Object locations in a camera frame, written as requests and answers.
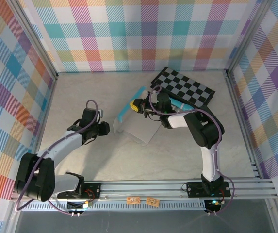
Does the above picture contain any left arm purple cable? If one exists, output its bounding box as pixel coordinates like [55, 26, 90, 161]
[15, 100, 99, 216]

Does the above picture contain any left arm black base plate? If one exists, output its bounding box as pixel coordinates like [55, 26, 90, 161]
[57, 182, 102, 200]

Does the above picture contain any black controller board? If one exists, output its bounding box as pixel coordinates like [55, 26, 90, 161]
[204, 199, 222, 212]
[66, 200, 93, 211]

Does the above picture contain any left black controller board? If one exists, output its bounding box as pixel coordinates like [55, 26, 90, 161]
[66, 200, 93, 211]

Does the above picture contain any blue paper box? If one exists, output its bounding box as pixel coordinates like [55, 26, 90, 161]
[113, 86, 161, 147]

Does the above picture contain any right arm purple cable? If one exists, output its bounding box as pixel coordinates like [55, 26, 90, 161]
[149, 85, 236, 216]

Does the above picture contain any white slotted cable duct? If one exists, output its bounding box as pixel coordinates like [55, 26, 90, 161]
[21, 200, 223, 212]

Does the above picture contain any aluminium frame post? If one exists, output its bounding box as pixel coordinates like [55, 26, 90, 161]
[225, 0, 275, 76]
[6, 0, 59, 81]

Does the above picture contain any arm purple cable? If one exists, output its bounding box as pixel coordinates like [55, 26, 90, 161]
[15, 100, 99, 216]
[149, 85, 236, 216]

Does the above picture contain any teal tube with white band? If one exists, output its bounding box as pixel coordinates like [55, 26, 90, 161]
[171, 98, 195, 111]

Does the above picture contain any aluminium mounting rail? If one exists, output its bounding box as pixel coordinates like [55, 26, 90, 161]
[10, 179, 278, 202]

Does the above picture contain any right black controller board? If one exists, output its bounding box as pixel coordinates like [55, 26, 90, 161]
[204, 199, 222, 212]

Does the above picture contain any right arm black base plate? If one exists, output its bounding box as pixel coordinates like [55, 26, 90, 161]
[186, 181, 231, 198]

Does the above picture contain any aluminium table side rail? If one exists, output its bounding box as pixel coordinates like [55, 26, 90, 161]
[225, 69, 263, 180]
[26, 74, 59, 182]

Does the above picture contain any folding black grey chessboard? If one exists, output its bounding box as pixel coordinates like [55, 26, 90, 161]
[150, 67, 216, 107]

